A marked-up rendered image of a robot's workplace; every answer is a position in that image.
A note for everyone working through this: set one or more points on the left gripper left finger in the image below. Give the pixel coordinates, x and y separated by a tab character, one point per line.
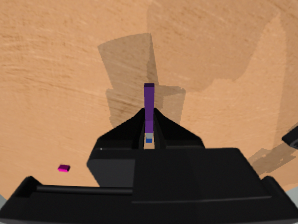
126	134

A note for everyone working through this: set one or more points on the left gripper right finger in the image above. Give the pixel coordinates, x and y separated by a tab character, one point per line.
172	135

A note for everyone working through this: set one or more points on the small magenta block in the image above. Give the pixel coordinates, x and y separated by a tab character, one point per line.
64	168

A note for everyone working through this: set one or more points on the purple rod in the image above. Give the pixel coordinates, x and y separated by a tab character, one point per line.
149	106

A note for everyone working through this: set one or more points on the grey rod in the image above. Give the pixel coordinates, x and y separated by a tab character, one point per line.
149	135

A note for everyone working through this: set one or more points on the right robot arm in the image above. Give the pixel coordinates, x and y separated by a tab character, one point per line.
291	138

